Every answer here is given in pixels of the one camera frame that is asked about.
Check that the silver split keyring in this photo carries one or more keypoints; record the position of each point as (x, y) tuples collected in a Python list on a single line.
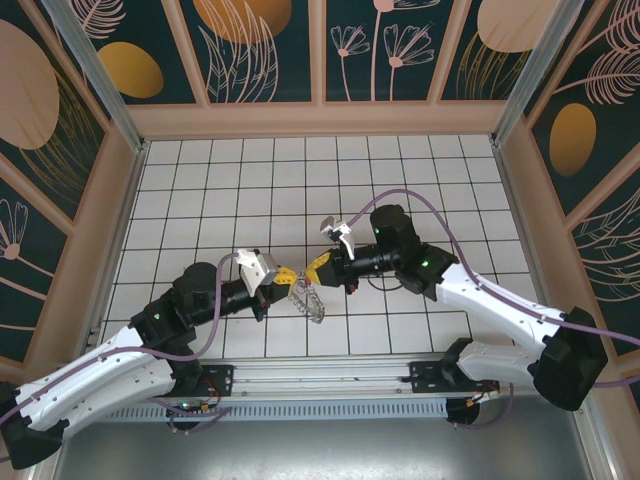
[(303, 278)]

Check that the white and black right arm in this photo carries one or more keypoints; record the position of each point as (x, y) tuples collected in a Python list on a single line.
[(500, 300)]

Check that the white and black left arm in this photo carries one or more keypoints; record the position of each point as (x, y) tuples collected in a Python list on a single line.
[(100, 380)]

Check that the grey metal base sheet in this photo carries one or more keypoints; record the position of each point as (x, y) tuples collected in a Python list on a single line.
[(325, 450)]

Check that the aluminium table edge rail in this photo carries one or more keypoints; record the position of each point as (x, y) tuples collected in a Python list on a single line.
[(122, 240), (530, 250)]

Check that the aluminium mounting rail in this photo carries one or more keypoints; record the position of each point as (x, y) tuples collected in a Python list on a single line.
[(320, 377)]

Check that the aluminium frame post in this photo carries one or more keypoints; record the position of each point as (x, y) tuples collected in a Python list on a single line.
[(95, 70), (537, 70)]

